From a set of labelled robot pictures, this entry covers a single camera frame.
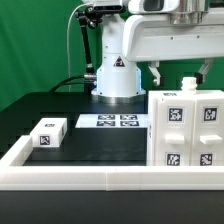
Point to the white U-shaped border frame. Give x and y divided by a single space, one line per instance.
16 175

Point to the white marker base plate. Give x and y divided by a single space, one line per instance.
112 121

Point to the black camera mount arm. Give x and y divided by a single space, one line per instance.
87 19

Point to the white cabinet door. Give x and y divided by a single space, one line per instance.
208 135
173 137

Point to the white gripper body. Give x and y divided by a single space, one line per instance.
149 38

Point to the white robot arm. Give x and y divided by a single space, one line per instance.
118 80

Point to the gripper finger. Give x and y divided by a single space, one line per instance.
203 71
153 67

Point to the black camera on mount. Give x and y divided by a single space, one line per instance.
107 6

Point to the white cabinet top block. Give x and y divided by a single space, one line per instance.
49 132

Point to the white cabinet body box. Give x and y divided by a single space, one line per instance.
188 91

